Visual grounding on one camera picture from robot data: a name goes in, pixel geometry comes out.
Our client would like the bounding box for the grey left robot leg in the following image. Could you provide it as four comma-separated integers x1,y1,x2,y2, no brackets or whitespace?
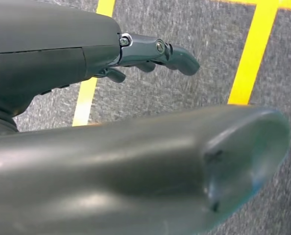
0,103,291,235

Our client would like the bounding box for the yellow floor tape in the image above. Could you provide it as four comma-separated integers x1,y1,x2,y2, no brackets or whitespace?
72,0,291,127

